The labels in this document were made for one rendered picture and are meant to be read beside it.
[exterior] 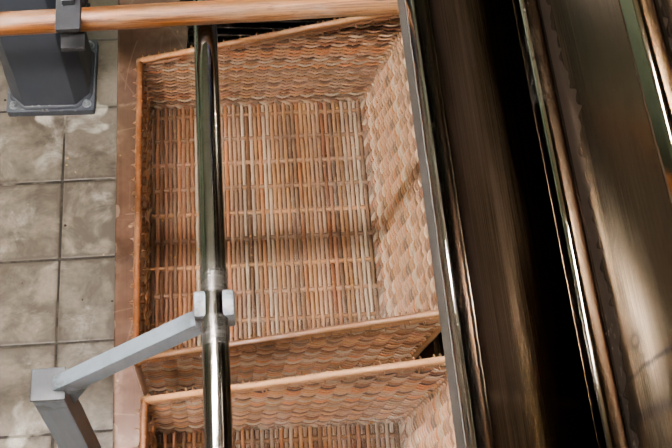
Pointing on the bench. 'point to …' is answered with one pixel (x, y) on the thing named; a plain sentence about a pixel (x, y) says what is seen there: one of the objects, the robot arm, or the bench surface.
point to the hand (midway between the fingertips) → (71, 18)
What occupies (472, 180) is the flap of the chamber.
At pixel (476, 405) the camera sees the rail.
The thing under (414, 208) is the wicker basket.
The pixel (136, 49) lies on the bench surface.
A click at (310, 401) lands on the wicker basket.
